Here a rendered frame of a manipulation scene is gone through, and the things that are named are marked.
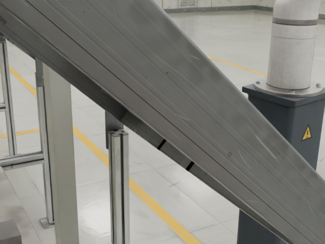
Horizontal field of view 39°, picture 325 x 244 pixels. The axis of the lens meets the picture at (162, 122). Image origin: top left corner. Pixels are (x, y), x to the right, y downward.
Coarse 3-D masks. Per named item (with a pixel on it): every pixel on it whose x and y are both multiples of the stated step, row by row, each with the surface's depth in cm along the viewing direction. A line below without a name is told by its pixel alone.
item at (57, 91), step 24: (48, 72) 124; (48, 96) 128; (48, 120) 132; (72, 120) 132; (48, 144) 136; (72, 144) 134; (72, 168) 136; (72, 192) 138; (72, 216) 141; (72, 240) 144
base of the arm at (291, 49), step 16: (272, 32) 126; (288, 32) 121; (304, 32) 121; (272, 48) 126; (288, 48) 122; (304, 48) 122; (272, 64) 127; (288, 64) 124; (304, 64) 124; (256, 80) 136; (272, 80) 128; (288, 80) 125; (304, 80) 126; (288, 96) 123; (304, 96) 123
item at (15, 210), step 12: (0, 168) 98; (0, 180) 93; (0, 192) 88; (12, 192) 88; (0, 204) 84; (12, 204) 84; (0, 216) 80; (12, 216) 80; (24, 216) 80; (24, 228) 76; (24, 240) 73; (36, 240) 73
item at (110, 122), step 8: (112, 120) 114; (112, 128) 115; (120, 128) 116; (0, 224) 69; (8, 224) 69; (0, 232) 67; (8, 232) 67; (16, 232) 67; (0, 240) 65; (8, 240) 66; (16, 240) 66
